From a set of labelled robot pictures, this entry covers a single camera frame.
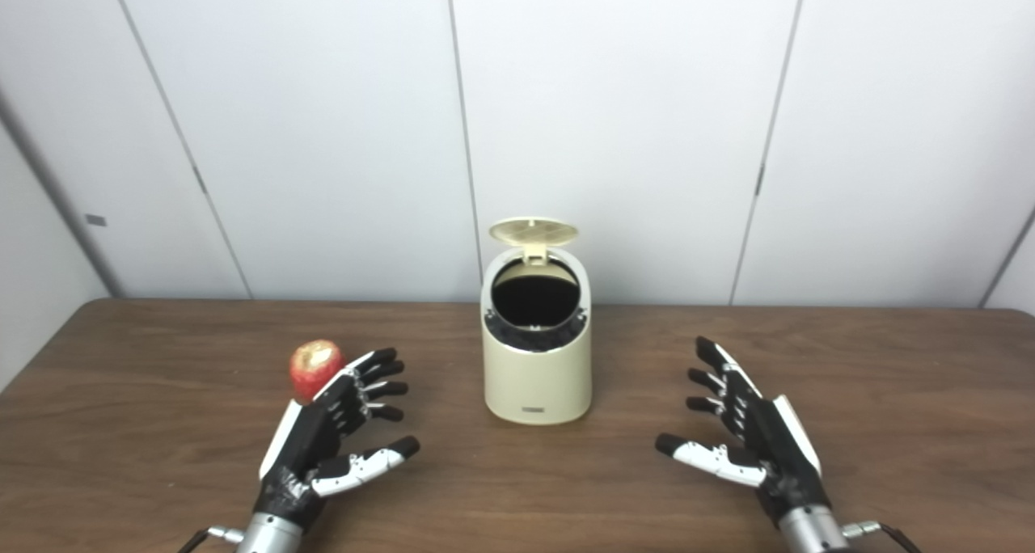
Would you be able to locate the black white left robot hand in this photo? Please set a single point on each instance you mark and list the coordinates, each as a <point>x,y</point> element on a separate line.
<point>307,444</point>

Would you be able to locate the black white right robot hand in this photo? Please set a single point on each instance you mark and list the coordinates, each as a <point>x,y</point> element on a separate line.
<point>776,448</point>

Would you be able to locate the red apple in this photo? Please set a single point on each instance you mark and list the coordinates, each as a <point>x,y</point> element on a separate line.
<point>314,363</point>

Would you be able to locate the cream round bin lid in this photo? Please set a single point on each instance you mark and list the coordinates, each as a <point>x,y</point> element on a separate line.
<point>534,231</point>

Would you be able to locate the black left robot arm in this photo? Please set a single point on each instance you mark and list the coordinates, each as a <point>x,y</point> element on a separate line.
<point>271,535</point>

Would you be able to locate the cream-colored bin body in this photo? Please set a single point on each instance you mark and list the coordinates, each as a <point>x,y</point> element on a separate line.
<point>538,379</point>

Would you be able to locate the small grey wall plate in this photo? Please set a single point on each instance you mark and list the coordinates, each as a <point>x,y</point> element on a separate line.
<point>95,220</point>

